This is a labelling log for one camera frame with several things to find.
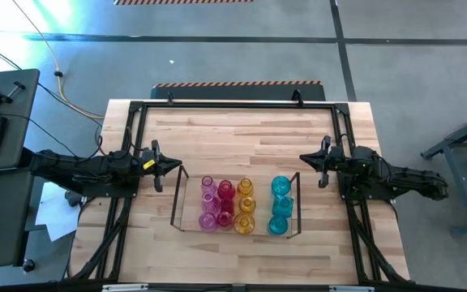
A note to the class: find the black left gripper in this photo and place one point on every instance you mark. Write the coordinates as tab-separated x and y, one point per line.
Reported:
144	162

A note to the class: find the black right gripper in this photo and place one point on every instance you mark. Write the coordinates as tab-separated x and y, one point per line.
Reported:
341	162

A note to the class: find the cyan crest-embossed glass flask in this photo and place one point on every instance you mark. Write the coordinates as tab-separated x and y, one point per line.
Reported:
281	185

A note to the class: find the purple dimpled glass vase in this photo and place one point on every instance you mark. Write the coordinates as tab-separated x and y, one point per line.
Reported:
208	183

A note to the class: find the cyan diamond-textured glass vase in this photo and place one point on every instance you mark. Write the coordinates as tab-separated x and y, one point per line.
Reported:
283	206

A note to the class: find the purple slender-necked glass vase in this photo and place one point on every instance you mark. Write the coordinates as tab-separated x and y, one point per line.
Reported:
210	201

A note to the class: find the tall red ribbed glass bottle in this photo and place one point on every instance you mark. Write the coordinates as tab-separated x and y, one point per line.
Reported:
226	190

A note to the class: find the purple ribbed glass bottle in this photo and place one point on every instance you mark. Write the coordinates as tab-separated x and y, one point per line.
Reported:
208	222

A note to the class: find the tall yellow glass vase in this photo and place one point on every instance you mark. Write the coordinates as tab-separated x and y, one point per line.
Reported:
245	186

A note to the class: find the small cyan glass bottle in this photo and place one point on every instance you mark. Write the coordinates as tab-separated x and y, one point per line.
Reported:
278	225

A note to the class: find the yellow ribbed glass jar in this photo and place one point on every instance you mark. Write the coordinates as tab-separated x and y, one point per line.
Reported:
247	204

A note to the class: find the red bulbous glass vase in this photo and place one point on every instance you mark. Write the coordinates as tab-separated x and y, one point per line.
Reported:
224	220

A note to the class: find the yellow textured glass vase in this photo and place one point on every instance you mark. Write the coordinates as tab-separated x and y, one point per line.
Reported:
244	224

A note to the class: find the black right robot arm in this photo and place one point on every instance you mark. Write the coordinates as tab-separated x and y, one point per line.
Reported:
412	178

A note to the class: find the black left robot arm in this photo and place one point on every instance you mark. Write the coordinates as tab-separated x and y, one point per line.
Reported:
79	168

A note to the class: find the yellow tag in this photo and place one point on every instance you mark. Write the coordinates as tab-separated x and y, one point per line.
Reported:
149	164

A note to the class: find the black striped-edge floor mat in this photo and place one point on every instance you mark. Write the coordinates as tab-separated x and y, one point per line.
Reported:
237	92

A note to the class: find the black caster wheel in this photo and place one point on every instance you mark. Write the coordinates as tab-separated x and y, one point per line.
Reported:
72	199
28	265

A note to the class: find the white paper sheets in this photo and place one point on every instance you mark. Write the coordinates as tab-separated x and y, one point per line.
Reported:
55	215

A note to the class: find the grey desk top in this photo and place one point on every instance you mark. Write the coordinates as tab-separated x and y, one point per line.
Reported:
18	101

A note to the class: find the dark grey desk panel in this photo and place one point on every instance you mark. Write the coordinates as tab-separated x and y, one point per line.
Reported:
10	203

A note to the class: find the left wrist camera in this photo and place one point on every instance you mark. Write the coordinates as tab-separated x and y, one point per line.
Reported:
158	184

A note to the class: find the black metal table frame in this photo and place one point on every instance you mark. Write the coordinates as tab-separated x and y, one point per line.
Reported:
237	105

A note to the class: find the silver bracket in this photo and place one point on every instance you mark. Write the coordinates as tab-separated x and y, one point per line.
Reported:
125	288
351	288

